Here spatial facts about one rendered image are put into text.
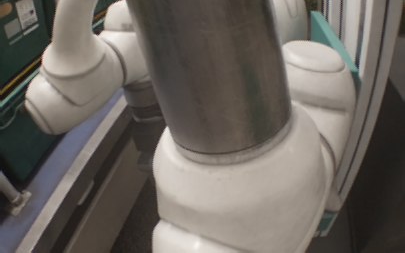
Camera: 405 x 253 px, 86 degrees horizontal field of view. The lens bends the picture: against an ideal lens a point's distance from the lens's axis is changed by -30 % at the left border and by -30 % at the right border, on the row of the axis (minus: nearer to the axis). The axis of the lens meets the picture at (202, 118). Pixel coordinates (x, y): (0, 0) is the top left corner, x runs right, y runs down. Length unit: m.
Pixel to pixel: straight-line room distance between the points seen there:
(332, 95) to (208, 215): 0.22
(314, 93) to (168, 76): 0.21
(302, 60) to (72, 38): 0.29
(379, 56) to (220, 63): 0.40
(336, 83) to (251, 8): 0.22
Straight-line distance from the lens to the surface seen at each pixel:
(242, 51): 0.17
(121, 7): 0.48
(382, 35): 0.52
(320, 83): 0.35
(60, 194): 0.77
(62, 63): 0.39
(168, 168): 0.23
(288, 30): 0.81
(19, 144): 0.83
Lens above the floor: 1.16
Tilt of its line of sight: 38 degrees down
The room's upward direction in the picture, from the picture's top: 8 degrees counter-clockwise
